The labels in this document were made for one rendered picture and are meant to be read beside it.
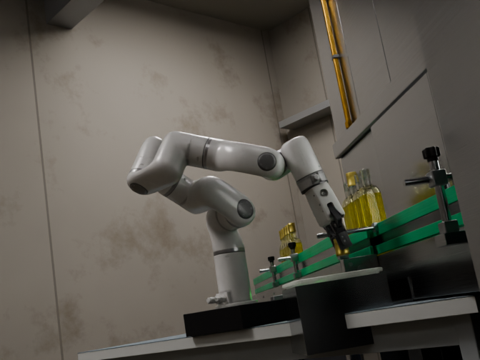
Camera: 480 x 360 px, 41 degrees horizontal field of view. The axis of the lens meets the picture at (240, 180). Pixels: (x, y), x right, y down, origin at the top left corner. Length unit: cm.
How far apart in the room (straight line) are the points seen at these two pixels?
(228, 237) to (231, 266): 9
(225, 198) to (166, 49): 372
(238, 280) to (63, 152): 286
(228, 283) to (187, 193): 29
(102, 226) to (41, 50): 131
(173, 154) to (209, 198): 20
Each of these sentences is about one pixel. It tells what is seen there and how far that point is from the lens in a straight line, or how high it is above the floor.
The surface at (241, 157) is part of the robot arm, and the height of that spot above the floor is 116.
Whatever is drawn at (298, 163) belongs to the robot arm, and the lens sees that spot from 161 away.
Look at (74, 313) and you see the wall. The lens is 436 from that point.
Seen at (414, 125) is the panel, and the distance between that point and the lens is 186.
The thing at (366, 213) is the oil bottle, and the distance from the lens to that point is 188.
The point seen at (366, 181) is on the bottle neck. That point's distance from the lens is 191.
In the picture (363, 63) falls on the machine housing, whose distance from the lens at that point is 228.
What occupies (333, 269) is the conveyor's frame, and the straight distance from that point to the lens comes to 183.
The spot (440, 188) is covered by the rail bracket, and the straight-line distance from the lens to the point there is 114.
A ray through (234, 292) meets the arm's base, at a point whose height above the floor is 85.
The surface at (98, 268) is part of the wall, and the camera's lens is 449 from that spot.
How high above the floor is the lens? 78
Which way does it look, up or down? 12 degrees up
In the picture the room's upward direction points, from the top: 10 degrees counter-clockwise
